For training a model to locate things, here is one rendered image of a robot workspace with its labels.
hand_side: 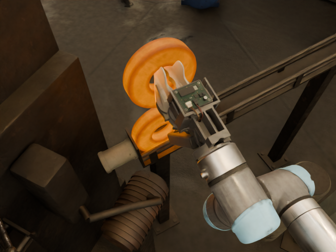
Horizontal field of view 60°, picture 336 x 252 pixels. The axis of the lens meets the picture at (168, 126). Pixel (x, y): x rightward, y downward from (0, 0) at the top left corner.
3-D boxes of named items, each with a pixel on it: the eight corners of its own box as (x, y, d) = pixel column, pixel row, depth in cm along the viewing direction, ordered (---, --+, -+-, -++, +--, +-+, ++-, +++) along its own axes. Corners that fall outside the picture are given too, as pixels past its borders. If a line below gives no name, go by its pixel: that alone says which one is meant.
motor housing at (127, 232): (119, 264, 122) (92, 226, 79) (145, 217, 134) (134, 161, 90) (146, 279, 119) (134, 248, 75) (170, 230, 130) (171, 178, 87)
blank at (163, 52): (113, 57, 53) (120, 68, 51) (186, 24, 56) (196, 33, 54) (131, 109, 66) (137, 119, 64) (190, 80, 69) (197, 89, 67)
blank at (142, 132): (154, 147, 86) (159, 156, 84) (119, 136, 73) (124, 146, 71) (192, 111, 81) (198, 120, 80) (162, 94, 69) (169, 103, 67)
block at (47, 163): (43, 208, 79) (2, 167, 59) (62, 184, 83) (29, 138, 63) (75, 226, 76) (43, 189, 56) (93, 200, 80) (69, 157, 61)
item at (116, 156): (101, 159, 79) (94, 149, 74) (131, 144, 81) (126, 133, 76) (109, 177, 76) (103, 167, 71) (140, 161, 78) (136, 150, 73)
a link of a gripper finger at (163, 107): (170, 78, 56) (192, 115, 54) (169, 83, 58) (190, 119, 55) (148, 86, 55) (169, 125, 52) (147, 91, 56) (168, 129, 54)
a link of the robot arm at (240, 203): (233, 247, 49) (252, 247, 42) (201, 188, 53) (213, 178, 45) (269, 224, 51) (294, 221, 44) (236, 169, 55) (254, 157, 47)
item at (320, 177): (248, 234, 129) (287, 185, 87) (255, 210, 135) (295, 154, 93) (274, 246, 126) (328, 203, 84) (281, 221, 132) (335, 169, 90)
